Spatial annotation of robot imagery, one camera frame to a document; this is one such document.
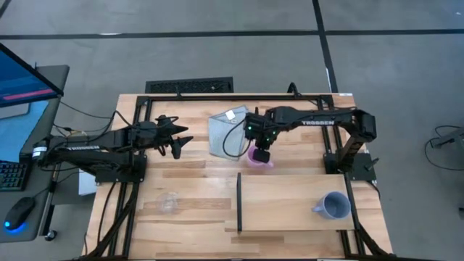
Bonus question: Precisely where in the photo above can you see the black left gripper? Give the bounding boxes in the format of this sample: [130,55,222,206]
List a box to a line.
[138,115,195,160]

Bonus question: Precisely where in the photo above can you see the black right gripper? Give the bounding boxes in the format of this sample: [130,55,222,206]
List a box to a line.
[252,115,282,165]

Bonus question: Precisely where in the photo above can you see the purple plastic mug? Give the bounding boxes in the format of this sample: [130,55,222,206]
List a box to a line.
[246,144,275,170]

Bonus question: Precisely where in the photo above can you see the blue-grey ceramic mug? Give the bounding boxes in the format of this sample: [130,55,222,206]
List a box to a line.
[312,191,352,220]

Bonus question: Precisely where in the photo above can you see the wooden shelf board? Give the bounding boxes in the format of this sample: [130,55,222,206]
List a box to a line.
[236,172,355,233]

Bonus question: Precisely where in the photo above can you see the grey-blue waffle cloth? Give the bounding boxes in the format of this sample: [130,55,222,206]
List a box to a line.
[207,104,254,162]

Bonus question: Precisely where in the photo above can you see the black floor grate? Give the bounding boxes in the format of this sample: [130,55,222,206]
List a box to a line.
[144,76,235,94]

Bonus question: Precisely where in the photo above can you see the clear glass cup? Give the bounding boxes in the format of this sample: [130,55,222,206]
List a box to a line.
[155,191,179,215]

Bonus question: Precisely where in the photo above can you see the white box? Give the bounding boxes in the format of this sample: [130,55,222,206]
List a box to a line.
[78,170,98,196]

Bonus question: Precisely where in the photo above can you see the grey computer desk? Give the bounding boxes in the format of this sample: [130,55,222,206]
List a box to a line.
[0,65,70,243]

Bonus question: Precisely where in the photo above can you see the computer monitor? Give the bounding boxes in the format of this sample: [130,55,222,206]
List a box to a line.
[0,42,65,109]

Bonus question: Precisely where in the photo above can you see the backlit computer keyboard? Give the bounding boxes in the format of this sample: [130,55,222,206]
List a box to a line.
[0,162,29,192]

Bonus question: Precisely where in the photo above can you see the black computer mouse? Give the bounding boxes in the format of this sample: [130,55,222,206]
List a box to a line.
[3,196,36,231]

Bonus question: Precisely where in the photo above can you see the black floor stand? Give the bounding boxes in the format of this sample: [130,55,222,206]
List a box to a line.
[431,126,464,149]

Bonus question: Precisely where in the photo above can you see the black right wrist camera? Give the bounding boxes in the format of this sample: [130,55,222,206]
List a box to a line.
[245,112,263,141]

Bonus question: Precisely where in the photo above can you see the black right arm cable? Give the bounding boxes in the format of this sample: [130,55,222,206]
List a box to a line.
[222,118,252,159]

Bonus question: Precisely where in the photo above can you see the black aluminium table frame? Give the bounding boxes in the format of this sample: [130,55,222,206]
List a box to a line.
[81,93,396,261]

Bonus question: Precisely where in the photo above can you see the black desk cable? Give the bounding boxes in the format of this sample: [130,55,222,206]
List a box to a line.
[59,101,117,121]

